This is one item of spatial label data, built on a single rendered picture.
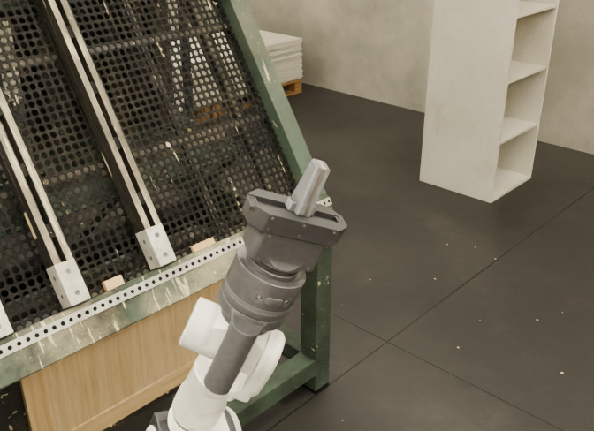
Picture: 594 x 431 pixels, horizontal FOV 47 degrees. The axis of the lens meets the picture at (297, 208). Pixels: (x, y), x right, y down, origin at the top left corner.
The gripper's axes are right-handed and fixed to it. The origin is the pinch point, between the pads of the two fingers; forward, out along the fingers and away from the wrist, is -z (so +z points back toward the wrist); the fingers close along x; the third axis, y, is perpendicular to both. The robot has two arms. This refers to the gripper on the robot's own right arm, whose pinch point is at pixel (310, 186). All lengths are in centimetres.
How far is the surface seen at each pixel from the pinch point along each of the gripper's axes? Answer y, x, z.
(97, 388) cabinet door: 112, -21, 144
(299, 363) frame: 134, -105, 140
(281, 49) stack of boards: 568, -211, 124
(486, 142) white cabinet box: 296, -264, 71
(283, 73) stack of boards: 565, -221, 145
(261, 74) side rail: 176, -55, 40
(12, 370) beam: 81, 12, 110
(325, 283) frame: 141, -102, 104
